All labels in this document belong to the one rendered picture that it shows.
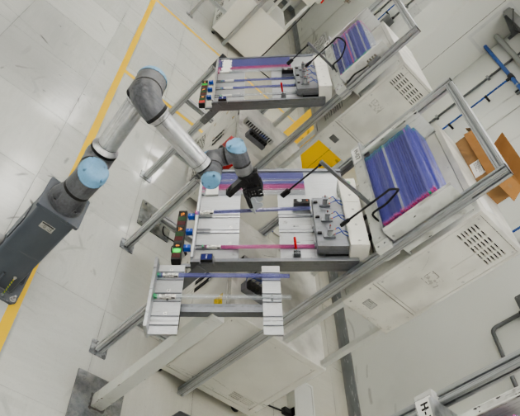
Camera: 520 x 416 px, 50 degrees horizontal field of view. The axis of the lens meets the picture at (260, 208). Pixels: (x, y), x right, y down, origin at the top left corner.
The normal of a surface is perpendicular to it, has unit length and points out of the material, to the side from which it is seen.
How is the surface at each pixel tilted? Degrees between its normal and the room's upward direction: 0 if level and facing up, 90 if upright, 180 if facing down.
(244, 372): 90
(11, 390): 0
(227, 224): 44
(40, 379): 0
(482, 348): 90
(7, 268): 90
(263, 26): 90
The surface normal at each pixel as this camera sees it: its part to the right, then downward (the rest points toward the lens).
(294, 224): 0.00, -0.79
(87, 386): 0.69, -0.58
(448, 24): 0.00, 0.61
